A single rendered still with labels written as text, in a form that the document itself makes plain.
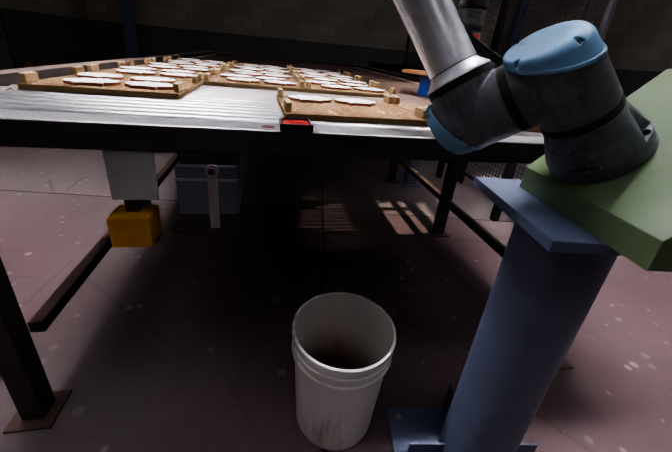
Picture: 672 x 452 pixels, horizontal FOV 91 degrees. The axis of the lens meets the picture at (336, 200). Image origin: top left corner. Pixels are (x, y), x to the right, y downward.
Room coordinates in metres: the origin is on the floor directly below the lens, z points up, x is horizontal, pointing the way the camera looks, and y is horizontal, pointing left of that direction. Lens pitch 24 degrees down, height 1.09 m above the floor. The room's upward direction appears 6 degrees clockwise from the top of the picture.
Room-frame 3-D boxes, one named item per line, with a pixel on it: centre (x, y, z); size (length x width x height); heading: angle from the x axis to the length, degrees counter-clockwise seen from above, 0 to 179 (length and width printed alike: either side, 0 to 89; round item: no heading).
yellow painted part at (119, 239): (0.69, 0.48, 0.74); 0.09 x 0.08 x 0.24; 103
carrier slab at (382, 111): (1.08, 0.00, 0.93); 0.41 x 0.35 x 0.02; 105
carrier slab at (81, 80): (1.13, 0.73, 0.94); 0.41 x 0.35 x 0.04; 103
